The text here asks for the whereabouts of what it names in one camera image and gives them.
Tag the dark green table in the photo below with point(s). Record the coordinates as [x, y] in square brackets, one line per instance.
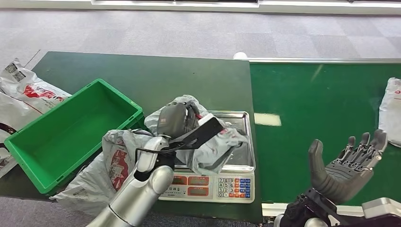
[156, 78]

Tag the steel electronic weighing scale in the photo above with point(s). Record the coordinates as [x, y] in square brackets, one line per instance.
[231, 188]

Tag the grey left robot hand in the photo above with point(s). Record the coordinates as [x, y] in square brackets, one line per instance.
[174, 120]

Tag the white conveyor roller cap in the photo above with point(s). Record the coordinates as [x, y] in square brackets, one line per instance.
[240, 55]

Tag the white package with dark print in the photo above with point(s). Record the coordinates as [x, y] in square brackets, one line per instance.
[12, 114]

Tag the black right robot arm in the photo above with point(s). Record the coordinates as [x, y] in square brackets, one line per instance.
[300, 211]

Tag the white package with red mark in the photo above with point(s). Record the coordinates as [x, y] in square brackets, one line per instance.
[391, 116]

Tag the grey package with red print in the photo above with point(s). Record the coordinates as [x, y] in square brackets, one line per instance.
[94, 183]

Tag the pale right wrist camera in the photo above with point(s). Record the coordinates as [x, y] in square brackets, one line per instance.
[382, 206]

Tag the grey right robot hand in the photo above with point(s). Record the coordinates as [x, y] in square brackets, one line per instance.
[341, 178]

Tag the green plastic crate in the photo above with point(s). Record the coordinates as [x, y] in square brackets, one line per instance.
[62, 134]

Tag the white package with QR codes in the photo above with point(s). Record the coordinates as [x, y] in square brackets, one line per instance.
[31, 91]

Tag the green conveyor belt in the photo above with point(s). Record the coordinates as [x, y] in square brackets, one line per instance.
[313, 94]

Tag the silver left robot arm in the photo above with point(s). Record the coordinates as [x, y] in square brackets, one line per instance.
[141, 194]

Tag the grey mailer package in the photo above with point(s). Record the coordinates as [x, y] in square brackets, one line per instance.
[213, 153]

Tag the white baseboard strip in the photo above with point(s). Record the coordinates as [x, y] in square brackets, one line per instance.
[282, 7]

